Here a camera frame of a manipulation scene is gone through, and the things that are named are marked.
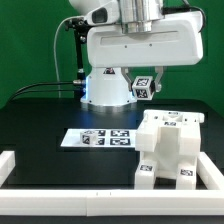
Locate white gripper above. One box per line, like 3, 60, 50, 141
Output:
87, 11, 203, 93

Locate white tagged cube nut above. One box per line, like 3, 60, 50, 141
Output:
132, 76, 155, 100

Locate white chair seat tray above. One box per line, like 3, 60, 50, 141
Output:
139, 126, 198, 181

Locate white chair back frame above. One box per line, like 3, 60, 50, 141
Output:
135, 109, 205, 156

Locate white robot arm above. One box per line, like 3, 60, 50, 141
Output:
69, 0, 205, 108

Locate white fiducial tag sheet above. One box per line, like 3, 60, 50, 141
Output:
61, 129, 136, 148

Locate white left fence piece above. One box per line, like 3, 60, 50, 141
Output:
0, 151, 15, 187

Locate white front fence bar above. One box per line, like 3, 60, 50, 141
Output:
0, 190, 224, 216

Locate black cables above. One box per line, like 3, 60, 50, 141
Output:
8, 79, 87, 103

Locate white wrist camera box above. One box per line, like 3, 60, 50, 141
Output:
84, 0, 120, 26

